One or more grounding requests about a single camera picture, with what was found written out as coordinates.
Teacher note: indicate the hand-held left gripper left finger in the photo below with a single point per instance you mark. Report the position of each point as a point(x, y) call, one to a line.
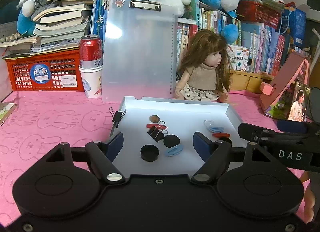
point(115, 144)

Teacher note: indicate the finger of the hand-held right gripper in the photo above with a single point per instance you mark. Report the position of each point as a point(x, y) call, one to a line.
point(250, 130)
point(290, 126)

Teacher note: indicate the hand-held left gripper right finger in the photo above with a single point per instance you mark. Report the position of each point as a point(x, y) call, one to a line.
point(201, 144)

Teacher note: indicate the red carrot-shaped piece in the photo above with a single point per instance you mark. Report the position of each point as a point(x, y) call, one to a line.
point(221, 135)
point(151, 125)

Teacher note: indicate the clear plastic piece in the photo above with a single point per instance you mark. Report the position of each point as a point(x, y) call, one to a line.
point(208, 122)

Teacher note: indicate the black disc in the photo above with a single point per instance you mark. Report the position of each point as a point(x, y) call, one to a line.
point(171, 140)
point(226, 140)

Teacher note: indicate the black round cap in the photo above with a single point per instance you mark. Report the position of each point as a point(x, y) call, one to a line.
point(150, 153)

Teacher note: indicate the shallow white cardboard box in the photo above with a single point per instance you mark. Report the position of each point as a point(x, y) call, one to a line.
point(180, 114)

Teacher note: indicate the large black binder clip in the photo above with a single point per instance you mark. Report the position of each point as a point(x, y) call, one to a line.
point(156, 134)

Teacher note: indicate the brown nut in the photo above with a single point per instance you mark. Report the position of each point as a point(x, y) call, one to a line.
point(154, 118)

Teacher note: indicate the person's right hand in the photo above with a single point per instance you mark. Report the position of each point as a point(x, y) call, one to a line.
point(308, 197)

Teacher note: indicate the smartphone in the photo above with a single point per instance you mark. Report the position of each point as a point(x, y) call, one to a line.
point(298, 102)

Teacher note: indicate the small black binder clip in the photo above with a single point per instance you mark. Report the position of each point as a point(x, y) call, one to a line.
point(117, 117)

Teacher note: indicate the dark grey pouch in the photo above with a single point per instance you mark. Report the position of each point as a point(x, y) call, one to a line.
point(315, 107)

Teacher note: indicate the wooden shelf box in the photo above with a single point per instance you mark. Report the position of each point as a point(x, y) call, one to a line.
point(250, 81)

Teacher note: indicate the pink phone stand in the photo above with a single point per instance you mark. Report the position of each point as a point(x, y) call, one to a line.
point(285, 76)

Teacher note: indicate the white paper cups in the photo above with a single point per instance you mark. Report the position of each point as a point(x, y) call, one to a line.
point(91, 81)

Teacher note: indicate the pink rabbit-print blanket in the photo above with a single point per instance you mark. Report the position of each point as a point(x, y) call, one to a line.
point(50, 122)

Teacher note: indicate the brown-haired doll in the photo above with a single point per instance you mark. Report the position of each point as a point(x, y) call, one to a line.
point(202, 74)

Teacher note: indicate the colourful patterned box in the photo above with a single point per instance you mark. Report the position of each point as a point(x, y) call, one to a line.
point(237, 56)

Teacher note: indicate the white folding stand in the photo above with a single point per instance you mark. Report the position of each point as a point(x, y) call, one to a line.
point(317, 54)

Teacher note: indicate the row of upright books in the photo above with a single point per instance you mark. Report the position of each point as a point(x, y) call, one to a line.
point(262, 44)

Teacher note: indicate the translucent clipboard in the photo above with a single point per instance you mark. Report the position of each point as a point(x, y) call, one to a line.
point(137, 54)

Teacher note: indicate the red drink can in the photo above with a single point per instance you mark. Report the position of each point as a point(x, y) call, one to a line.
point(90, 51)

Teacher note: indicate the blue bag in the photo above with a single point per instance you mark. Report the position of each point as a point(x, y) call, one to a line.
point(295, 26)

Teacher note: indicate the red plastic basket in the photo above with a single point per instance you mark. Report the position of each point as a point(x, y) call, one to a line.
point(257, 14)

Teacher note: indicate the red plastic crate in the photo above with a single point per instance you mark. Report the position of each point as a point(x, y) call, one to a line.
point(20, 71)

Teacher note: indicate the stack of worn books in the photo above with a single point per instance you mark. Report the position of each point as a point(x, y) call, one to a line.
point(62, 21)

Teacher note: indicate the blue and white plush toy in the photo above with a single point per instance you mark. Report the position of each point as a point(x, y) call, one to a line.
point(23, 21)

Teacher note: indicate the white grid board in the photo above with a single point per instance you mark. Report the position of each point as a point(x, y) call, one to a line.
point(7, 28)

